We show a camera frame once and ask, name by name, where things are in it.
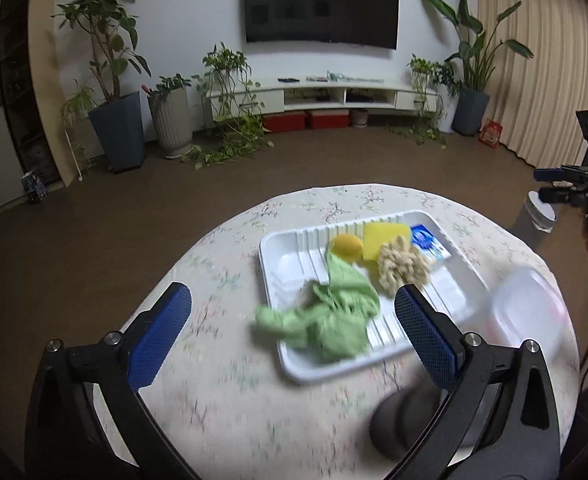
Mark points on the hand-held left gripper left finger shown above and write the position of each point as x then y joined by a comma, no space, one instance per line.
161,335

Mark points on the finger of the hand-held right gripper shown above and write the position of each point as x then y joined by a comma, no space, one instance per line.
549,175
554,195

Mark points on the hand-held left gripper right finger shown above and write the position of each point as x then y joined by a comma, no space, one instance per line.
424,335

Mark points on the cream chenille sponge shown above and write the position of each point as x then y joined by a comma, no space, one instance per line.
404,265

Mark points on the black cylindrical container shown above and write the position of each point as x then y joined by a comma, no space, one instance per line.
399,420

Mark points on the green cloth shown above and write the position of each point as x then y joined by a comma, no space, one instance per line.
334,325

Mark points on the blue and white tissue pack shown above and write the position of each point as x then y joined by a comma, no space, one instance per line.
426,240

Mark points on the large yellow sponge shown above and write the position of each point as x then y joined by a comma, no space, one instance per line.
381,240

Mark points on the translucent plastic container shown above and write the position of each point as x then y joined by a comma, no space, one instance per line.
529,310

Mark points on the yellow egg-shaped sponge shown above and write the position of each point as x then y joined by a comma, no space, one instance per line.
348,246

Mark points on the white plastic tray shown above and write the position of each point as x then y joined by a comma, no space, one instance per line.
294,260

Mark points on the grey trash bin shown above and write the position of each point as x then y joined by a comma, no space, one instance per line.
534,222

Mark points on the red paper bag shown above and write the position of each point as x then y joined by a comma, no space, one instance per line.
490,133

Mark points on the white floral tablecloth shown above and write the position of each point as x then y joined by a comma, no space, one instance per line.
213,270

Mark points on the broad-leaf plant in blue pot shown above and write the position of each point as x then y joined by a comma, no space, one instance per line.
470,110

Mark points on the beige curtain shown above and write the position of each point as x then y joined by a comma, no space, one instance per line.
539,60

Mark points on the small leafy potted plant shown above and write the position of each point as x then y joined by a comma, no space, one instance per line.
426,75

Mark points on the small blue toy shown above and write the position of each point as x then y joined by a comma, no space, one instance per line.
34,187

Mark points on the small white pot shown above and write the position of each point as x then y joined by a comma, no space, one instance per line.
359,118

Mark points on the white stick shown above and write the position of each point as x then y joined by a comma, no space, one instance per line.
75,155

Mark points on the tall plant in blue pot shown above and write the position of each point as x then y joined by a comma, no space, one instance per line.
118,130

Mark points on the plant in grey ribbed pot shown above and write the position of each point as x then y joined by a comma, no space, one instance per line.
171,120

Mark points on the red storage box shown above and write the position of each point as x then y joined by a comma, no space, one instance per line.
284,123
329,120

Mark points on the small spider plant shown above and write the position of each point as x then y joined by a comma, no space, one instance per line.
76,105

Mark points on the white television console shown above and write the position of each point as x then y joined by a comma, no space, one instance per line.
274,95

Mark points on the trailing vine plant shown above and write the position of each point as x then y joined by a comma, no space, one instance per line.
228,75

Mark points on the dark display shelf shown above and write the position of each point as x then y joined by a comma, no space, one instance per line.
28,85

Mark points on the wall-mounted black television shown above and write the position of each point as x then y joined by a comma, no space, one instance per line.
321,2

